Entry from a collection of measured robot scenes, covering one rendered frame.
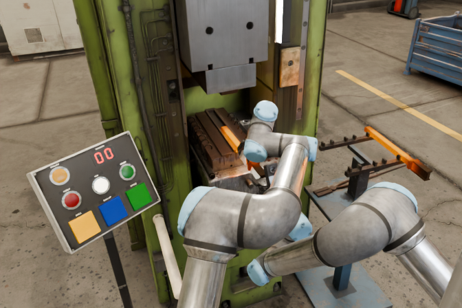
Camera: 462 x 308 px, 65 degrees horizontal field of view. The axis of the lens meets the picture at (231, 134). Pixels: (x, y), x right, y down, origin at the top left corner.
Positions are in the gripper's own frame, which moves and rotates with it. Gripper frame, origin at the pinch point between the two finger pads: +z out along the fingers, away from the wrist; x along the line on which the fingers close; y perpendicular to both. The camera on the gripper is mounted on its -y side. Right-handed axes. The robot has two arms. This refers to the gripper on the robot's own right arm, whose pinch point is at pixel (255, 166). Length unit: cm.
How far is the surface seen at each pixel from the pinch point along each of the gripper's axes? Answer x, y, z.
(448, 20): 385, 38, 252
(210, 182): -15.1, 10.6, 11.5
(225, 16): -3, -53, 16
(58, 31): -105, 50, 545
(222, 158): -7.7, 4.3, 17.1
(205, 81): -12.0, -30.9, 16.6
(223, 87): -5.6, -27.3, 16.5
